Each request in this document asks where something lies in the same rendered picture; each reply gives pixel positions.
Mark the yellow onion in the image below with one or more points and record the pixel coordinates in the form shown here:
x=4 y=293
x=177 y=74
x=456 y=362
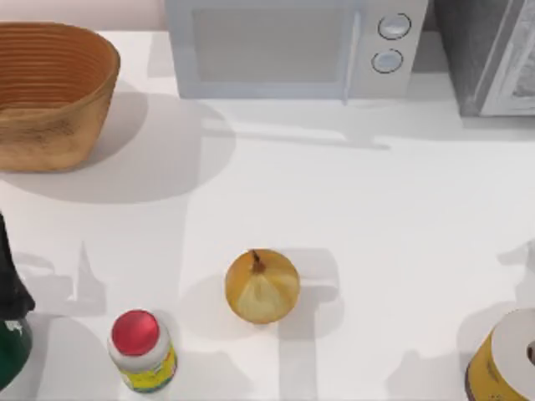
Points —
x=262 y=288

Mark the microwave glass door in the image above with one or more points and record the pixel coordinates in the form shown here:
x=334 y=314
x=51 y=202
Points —
x=267 y=46

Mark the round grey microwave knob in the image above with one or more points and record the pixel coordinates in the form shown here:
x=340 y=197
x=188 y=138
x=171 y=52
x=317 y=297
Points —
x=394 y=26
x=387 y=61

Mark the white bottle with red cap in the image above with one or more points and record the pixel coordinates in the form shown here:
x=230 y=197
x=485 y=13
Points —
x=142 y=351

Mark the pale microwave oven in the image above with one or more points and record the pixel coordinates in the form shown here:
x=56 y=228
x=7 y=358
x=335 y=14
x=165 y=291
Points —
x=418 y=50

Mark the brown woven basket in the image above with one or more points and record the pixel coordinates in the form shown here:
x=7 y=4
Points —
x=54 y=125

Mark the green bottle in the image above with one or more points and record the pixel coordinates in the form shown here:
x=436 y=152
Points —
x=12 y=355

